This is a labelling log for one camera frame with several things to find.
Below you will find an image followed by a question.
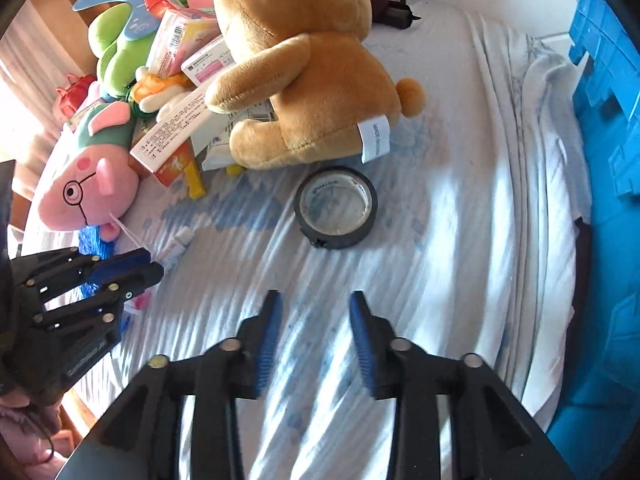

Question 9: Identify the blue fan-shaped toy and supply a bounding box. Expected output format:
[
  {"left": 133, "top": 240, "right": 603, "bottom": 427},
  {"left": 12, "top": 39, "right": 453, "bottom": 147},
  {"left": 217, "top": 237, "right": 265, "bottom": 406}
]
[{"left": 72, "top": 0, "right": 221, "bottom": 41}]

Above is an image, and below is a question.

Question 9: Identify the dark brown plush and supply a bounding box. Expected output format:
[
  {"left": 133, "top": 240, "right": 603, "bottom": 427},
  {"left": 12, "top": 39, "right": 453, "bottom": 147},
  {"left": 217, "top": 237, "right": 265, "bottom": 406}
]
[{"left": 360, "top": 0, "right": 423, "bottom": 28}]

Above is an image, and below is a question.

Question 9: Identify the pink pig plush with glasses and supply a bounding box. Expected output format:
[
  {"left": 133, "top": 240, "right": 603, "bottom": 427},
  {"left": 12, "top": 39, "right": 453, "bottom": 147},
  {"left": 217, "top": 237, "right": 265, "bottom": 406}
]
[{"left": 37, "top": 100, "right": 143, "bottom": 241}]

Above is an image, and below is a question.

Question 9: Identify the black tape roll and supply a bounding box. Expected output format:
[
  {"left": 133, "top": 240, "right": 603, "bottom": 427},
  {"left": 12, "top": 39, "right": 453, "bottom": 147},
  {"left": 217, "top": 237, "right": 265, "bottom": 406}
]
[{"left": 294, "top": 166, "right": 379, "bottom": 251}]

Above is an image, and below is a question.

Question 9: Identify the small white tube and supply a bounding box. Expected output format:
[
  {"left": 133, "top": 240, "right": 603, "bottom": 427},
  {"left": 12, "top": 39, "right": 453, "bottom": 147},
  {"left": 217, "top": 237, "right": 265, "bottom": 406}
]
[{"left": 161, "top": 226, "right": 195, "bottom": 273}]

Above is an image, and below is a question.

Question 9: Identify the orange white box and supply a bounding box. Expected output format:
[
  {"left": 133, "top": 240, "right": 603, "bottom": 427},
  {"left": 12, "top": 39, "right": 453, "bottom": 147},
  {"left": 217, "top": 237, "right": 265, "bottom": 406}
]
[{"left": 129, "top": 82, "right": 216, "bottom": 188}]

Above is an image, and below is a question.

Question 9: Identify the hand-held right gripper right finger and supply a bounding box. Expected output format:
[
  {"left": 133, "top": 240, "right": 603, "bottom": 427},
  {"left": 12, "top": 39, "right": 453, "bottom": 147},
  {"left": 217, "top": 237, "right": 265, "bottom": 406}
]
[{"left": 348, "top": 290, "right": 576, "bottom": 480}]

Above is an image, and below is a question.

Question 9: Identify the white striped bed sheet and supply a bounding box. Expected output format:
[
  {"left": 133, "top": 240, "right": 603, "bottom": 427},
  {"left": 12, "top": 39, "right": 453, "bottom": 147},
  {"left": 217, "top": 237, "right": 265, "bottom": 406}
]
[{"left": 25, "top": 0, "right": 596, "bottom": 480}]

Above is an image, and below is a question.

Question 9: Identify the brown teddy bear plush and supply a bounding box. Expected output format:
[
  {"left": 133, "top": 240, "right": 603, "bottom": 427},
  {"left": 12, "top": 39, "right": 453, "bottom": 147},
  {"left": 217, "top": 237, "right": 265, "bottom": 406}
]
[{"left": 205, "top": 0, "right": 426, "bottom": 171}]

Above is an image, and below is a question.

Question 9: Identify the orange white plush toy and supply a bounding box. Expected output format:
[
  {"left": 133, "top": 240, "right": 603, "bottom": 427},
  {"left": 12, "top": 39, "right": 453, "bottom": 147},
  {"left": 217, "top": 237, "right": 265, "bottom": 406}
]
[{"left": 131, "top": 67, "right": 193, "bottom": 113}]

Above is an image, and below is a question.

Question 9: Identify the small red white box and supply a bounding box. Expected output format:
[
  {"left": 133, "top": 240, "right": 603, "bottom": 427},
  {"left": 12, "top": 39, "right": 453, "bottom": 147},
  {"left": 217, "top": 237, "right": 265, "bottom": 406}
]
[{"left": 142, "top": 0, "right": 188, "bottom": 18}]

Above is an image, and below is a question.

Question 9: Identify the blue mesh pouch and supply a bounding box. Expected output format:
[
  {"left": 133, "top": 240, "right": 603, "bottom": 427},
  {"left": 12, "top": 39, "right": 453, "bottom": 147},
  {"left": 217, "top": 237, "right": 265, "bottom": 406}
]
[{"left": 77, "top": 225, "right": 121, "bottom": 261}]

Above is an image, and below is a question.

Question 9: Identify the white plastic packet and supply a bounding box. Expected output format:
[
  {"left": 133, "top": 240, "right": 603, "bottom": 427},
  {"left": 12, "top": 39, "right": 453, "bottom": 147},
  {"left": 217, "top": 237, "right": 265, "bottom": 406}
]
[{"left": 202, "top": 100, "right": 278, "bottom": 171}]

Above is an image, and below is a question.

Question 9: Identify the blue plastic crate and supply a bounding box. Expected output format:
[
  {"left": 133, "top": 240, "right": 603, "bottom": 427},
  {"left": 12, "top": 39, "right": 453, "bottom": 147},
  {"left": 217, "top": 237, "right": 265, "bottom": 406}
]
[{"left": 547, "top": 0, "right": 640, "bottom": 480}]

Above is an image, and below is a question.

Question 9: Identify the yellow item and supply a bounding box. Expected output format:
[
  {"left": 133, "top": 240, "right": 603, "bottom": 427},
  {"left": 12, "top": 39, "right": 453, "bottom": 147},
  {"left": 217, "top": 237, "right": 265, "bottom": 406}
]
[{"left": 185, "top": 167, "right": 207, "bottom": 198}]

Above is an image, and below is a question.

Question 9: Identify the pink white carton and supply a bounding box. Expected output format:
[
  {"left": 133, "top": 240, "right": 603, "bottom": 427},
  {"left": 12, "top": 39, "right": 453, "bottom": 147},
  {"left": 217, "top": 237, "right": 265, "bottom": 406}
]
[{"left": 145, "top": 9, "right": 221, "bottom": 78}]

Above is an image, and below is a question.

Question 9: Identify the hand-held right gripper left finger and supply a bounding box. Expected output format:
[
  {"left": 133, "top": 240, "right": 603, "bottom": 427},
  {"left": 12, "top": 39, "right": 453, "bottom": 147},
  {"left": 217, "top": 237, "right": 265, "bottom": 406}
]
[{"left": 65, "top": 290, "right": 283, "bottom": 480}]

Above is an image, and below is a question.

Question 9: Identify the white box with pink label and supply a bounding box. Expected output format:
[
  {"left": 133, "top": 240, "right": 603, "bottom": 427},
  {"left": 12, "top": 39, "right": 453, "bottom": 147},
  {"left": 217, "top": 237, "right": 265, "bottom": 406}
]
[{"left": 181, "top": 35, "right": 236, "bottom": 86}]

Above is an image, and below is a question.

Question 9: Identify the red bag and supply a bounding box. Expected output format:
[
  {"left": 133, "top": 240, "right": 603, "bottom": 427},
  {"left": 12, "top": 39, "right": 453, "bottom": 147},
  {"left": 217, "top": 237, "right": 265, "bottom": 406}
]
[{"left": 55, "top": 74, "right": 97, "bottom": 121}]

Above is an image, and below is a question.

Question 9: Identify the light green frog plush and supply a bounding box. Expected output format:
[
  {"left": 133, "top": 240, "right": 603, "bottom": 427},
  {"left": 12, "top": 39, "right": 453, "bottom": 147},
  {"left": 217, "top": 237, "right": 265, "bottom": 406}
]
[{"left": 89, "top": 2, "right": 166, "bottom": 98}]

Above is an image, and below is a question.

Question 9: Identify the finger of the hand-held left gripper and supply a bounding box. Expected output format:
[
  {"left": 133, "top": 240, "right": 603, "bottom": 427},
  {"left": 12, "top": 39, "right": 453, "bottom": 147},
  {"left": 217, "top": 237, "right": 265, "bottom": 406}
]
[
  {"left": 10, "top": 247, "right": 152, "bottom": 306},
  {"left": 34, "top": 262, "right": 165, "bottom": 331}
]

